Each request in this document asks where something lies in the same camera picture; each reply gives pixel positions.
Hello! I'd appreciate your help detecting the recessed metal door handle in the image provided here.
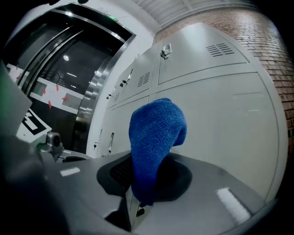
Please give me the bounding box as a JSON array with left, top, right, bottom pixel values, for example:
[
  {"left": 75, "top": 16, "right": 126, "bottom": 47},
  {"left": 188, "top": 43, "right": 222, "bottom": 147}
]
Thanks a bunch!
[{"left": 135, "top": 201, "right": 146, "bottom": 218}]

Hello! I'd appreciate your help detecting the grey metal locker cabinet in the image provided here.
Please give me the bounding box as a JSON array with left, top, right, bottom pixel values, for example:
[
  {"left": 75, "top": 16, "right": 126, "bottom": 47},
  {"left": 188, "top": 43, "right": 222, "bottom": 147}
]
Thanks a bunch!
[{"left": 86, "top": 22, "right": 289, "bottom": 230}]

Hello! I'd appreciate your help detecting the white paper with red tape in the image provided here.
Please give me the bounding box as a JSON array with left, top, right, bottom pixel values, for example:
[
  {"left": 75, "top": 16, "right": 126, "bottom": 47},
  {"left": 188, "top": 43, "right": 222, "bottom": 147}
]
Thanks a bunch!
[
  {"left": 42, "top": 84, "right": 69, "bottom": 108},
  {"left": 7, "top": 63, "right": 28, "bottom": 81}
]

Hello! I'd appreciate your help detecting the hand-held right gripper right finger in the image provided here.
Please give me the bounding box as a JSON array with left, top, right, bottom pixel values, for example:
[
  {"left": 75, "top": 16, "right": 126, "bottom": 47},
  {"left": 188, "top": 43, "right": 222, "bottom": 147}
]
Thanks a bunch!
[{"left": 132, "top": 151, "right": 278, "bottom": 235}]

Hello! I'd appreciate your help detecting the blue microfibre cloth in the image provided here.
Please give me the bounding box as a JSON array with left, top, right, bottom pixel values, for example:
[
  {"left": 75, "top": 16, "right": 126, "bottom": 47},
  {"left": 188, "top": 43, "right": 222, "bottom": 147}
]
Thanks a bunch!
[{"left": 129, "top": 98, "right": 188, "bottom": 207}]

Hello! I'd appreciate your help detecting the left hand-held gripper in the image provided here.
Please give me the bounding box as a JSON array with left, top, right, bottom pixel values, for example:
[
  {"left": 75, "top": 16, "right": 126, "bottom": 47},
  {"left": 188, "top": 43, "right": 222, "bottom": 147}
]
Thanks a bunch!
[{"left": 0, "top": 60, "right": 90, "bottom": 162}]

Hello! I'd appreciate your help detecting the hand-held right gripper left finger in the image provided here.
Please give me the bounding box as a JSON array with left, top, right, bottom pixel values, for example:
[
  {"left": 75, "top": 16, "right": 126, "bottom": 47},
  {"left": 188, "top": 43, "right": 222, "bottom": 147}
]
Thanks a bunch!
[{"left": 43, "top": 150, "right": 133, "bottom": 235}]

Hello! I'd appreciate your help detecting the dark glass entrance door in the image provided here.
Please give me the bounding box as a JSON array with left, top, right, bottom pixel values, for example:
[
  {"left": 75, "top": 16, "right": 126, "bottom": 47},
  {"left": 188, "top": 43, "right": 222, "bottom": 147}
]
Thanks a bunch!
[{"left": 9, "top": 9, "right": 136, "bottom": 159}]

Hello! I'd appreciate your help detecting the grey metal locker door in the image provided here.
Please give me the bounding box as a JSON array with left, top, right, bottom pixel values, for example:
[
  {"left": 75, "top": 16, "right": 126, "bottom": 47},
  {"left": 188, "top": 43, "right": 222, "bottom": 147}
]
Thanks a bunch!
[{"left": 135, "top": 72, "right": 288, "bottom": 227}]

